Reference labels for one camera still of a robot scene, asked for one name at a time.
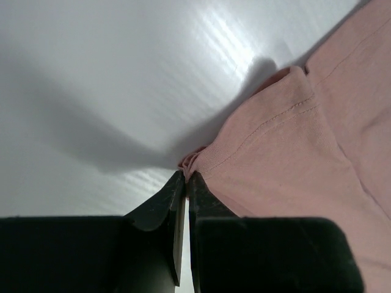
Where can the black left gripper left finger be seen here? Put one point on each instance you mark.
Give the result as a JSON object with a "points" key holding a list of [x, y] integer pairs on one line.
{"points": [[137, 252]]}

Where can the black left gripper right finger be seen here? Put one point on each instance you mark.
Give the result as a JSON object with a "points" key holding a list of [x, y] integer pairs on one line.
{"points": [[265, 254]]}

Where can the pink printed t-shirt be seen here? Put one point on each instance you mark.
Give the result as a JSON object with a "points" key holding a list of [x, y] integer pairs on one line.
{"points": [[315, 141]]}

